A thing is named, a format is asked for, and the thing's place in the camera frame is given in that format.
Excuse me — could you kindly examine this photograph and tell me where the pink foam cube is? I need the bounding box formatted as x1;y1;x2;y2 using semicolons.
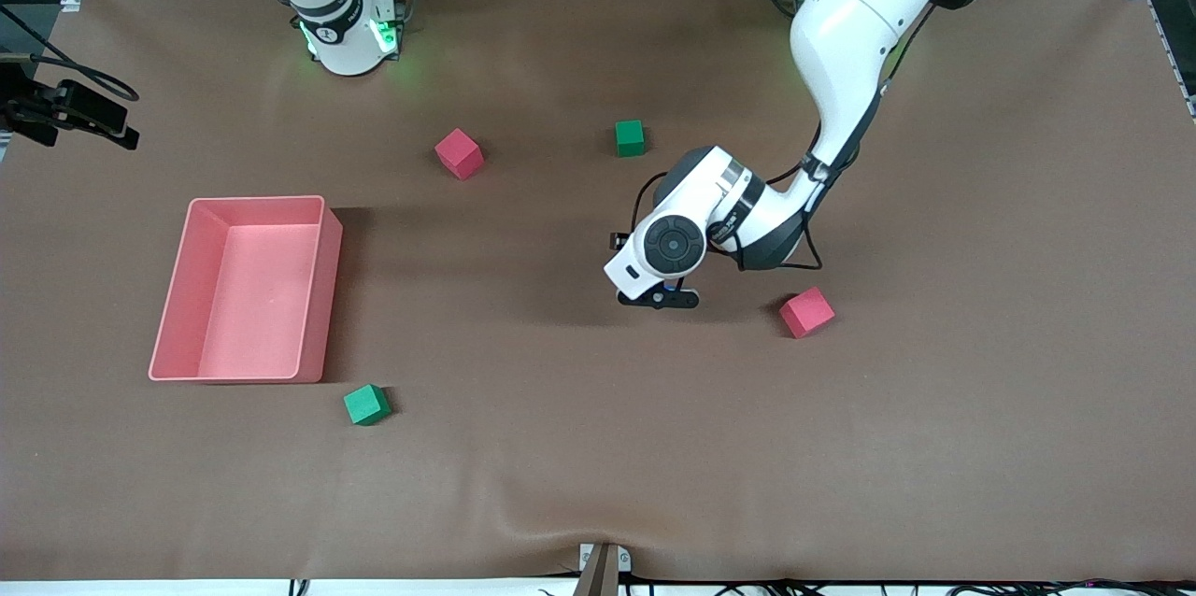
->
778;286;837;340
434;128;486;181

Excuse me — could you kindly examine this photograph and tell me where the brown table cover mat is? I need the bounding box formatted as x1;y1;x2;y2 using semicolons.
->
0;0;1196;584

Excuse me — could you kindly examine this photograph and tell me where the pink plastic tray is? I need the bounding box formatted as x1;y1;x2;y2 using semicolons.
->
148;195;344;385

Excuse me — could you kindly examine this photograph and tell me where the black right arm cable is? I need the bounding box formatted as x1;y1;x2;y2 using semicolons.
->
0;6;139;102

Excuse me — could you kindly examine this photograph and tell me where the metal edge bracket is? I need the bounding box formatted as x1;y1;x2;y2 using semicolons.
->
572;543;633;596

